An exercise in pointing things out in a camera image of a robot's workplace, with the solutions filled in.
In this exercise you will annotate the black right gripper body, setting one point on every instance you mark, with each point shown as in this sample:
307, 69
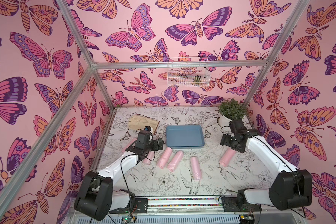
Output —
227, 140

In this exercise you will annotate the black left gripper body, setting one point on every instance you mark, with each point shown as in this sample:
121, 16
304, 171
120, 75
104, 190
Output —
152, 146

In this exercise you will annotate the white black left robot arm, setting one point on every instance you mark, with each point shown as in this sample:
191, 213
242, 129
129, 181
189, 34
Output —
97, 196

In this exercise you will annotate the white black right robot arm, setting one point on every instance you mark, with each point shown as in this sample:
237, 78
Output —
291, 187

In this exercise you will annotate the blue plastic storage box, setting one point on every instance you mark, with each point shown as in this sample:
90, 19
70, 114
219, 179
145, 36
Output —
184, 136

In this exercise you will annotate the cream work glove red cuff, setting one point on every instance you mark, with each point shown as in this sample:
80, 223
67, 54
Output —
140, 122

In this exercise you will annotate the green plant in white pot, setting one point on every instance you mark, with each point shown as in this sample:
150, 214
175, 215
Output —
230, 110

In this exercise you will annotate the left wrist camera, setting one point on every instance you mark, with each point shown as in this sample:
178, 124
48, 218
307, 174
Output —
147, 129

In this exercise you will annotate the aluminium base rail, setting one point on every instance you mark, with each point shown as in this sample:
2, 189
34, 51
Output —
228, 203

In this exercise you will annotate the white wire wall basket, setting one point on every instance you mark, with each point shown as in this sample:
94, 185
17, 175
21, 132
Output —
188, 76

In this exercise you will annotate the aluminium frame top bar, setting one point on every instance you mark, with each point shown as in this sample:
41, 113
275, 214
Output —
133, 65

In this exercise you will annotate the aluminium frame post left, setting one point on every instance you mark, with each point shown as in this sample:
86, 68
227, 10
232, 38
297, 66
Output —
66, 13

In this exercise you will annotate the aluminium frame post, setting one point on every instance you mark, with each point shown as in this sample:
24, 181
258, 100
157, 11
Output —
288, 28
66, 13

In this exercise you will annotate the aluminium frame post right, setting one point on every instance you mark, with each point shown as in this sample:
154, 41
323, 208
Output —
288, 28

